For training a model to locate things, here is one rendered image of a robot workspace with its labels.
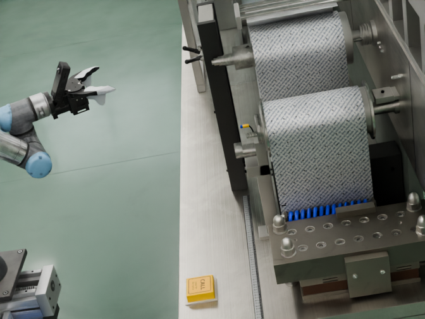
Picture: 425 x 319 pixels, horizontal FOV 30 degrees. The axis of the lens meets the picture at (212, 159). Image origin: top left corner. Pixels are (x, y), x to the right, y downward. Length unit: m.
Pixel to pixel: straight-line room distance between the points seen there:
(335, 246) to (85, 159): 2.88
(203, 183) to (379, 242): 0.73
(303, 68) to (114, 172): 2.45
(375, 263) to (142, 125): 3.09
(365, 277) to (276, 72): 0.58
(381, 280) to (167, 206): 2.22
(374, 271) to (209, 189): 0.71
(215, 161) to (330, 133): 0.70
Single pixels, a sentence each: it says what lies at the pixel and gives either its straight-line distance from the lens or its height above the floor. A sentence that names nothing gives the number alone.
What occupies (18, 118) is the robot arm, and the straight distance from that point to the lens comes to 2.41.
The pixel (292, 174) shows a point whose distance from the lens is 1.97.
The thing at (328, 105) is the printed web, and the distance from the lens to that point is 1.91.
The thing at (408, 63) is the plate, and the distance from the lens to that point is 1.78.
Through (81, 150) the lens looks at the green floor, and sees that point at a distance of 4.71.
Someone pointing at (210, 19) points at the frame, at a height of 1.44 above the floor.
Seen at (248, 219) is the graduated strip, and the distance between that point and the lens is 2.25.
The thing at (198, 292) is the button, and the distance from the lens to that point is 2.01.
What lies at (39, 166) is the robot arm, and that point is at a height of 1.12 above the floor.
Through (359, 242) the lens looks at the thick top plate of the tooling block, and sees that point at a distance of 1.91.
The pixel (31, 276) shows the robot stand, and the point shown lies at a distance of 2.53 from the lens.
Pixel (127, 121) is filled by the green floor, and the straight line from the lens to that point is 4.88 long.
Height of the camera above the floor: 2.22
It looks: 31 degrees down
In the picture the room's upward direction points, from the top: 12 degrees counter-clockwise
